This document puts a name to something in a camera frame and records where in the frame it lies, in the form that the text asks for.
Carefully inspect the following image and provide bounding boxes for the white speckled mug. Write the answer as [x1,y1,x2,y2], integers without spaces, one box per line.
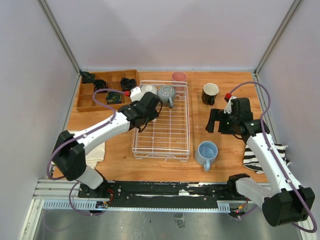
[140,84,158,96]

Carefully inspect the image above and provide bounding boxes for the grey-green speckled mug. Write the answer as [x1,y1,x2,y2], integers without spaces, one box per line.
[157,85,176,109]

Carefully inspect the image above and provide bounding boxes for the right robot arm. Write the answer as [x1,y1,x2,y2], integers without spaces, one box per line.
[205,97,315,227]

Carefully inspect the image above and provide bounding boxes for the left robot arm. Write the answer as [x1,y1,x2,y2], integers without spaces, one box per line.
[50,91,163,198]

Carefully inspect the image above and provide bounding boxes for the black mug white inside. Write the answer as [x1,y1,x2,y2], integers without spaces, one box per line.
[201,83,219,106]

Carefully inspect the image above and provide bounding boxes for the rolled blue yellow tie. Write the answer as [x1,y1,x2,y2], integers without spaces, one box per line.
[105,91,122,105]

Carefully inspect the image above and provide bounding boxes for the rolled black patterned tie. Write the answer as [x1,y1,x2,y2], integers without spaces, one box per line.
[120,77,137,92]

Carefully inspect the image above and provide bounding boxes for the wooden compartment tray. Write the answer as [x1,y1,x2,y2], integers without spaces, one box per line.
[76,69,138,113]

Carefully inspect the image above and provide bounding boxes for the light blue mug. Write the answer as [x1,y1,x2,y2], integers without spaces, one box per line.
[194,141,218,172]

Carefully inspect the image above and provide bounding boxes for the black white striped cloth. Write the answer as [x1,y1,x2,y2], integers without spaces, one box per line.
[242,143,291,174]

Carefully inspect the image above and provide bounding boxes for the pink tumbler cup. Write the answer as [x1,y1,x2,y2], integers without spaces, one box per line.
[171,71,187,92]

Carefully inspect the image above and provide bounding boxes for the cream folded cloth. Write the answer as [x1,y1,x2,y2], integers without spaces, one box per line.
[49,129,107,171]

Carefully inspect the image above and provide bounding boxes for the rolled dark green tie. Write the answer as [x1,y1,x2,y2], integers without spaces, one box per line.
[79,71,96,84]

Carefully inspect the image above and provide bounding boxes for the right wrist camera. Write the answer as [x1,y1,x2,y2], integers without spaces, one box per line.
[223,96,235,114]

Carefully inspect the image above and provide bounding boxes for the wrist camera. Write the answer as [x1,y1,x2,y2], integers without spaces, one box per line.
[129,86,144,102]
[223,96,235,114]

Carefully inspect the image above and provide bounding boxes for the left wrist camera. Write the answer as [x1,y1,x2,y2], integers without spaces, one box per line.
[129,86,144,102]

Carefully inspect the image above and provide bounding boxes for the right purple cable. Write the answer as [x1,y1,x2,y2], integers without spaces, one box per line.
[224,81,318,234]

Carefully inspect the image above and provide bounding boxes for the white wire dish rack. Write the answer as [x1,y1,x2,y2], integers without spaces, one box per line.
[132,80,191,162]

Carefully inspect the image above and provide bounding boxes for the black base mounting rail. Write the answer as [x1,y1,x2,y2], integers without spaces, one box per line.
[77,181,246,207]

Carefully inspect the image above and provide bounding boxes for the grey slotted cable duct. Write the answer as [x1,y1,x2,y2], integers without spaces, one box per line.
[42,199,231,213]

